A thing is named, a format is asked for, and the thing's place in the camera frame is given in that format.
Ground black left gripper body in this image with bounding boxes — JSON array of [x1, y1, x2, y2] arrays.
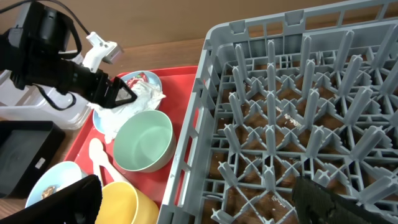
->
[[46, 59, 114, 108]]

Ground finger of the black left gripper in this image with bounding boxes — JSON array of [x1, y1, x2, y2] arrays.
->
[[110, 77, 137, 108]]

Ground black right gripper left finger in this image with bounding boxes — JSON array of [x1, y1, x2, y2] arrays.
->
[[1, 174, 102, 224]]

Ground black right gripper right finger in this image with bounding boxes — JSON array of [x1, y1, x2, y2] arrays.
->
[[292, 176, 390, 224]]

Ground red snack wrapper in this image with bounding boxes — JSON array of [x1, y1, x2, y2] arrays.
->
[[127, 72, 148, 88]]

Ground white napkin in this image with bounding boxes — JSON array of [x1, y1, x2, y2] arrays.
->
[[88, 78, 166, 144]]

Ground rice and food scraps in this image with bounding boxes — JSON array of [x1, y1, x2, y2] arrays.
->
[[41, 185, 58, 199]]

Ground light blue small bowl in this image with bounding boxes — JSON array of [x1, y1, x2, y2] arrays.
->
[[25, 161, 87, 208]]

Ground yellow plastic cup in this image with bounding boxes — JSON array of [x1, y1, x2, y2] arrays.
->
[[95, 182, 159, 224]]

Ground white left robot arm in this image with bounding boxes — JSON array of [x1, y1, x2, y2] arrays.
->
[[1, 0, 137, 110]]

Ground clear plastic waste bin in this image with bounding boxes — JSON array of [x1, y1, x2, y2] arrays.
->
[[1, 70, 91, 130]]

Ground black waste tray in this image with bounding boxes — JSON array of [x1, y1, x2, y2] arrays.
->
[[1, 121, 66, 198]]

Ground grey dishwasher rack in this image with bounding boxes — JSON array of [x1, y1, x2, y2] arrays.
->
[[158, 1, 397, 223]]

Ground light blue plate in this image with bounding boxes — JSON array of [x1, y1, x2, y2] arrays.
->
[[93, 71, 162, 134]]

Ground white plastic fork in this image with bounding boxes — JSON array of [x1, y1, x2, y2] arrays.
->
[[101, 161, 129, 183]]

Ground white plastic spoon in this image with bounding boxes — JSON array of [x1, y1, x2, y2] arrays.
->
[[89, 138, 109, 187]]

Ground red plastic tray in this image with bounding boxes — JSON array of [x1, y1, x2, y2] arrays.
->
[[64, 66, 197, 206]]

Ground mint green bowl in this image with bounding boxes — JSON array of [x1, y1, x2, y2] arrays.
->
[[113, 110, 176, 173]]

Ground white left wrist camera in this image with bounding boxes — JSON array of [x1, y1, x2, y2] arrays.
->
[[82, 32, 124, 73]]

